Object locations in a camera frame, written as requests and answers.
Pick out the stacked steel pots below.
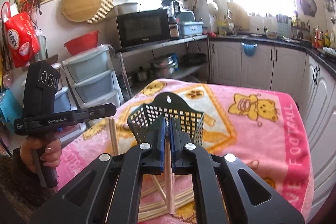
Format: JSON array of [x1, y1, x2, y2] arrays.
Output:
[[149, 53, 176, 79]]

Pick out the pink cartoon bear blanket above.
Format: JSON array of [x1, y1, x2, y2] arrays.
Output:
[[57, 79, 314, 223]]

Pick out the red plastic basin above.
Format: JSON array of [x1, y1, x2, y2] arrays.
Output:
[[64, 31, 100, 56]]

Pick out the plastic drawer tower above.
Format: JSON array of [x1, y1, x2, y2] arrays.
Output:
[[53, 44, 125, 109]]

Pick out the black blender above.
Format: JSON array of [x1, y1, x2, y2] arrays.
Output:
[[161, 0, 181, 39]]

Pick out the wrapped chopsticks near edge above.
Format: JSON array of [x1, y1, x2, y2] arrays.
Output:
[[108, 117, 119, 156]]

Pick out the wooden chopstick pair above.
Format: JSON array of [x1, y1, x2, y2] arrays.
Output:
[[164, 136, 175, 215]]

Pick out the dark green utensil basket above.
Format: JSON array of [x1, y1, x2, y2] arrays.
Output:
[[127, 92, 205, 146]]

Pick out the blue dish drainer box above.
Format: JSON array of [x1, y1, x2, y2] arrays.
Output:
[[177, 11, 204, 38]]

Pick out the blue hanging bin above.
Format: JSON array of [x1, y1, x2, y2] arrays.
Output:
[[241, 42, 257, 57]]

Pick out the metal shelf rack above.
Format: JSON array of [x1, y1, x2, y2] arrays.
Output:
[[114, 35, 210, 101]]

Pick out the left hand painted nails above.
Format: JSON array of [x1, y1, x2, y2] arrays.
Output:
[[20, 136, 62, 173]]

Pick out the white base kitchen cabinets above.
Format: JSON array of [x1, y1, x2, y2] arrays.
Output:
[[208, 38, 335, 220]]

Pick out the wrapped chopsticks on blanket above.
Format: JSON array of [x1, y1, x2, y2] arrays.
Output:
[[138, 174, 197, 223]]

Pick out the round woven bamboo tray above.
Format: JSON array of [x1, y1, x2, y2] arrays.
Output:
[[62, 0, 113, 24]]

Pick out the red snack bag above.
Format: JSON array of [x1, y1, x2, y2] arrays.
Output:
[[1, 2, 41, 68]]

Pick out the black microwave oven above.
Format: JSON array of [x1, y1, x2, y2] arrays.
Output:
[[105, 9, 171, 51]]

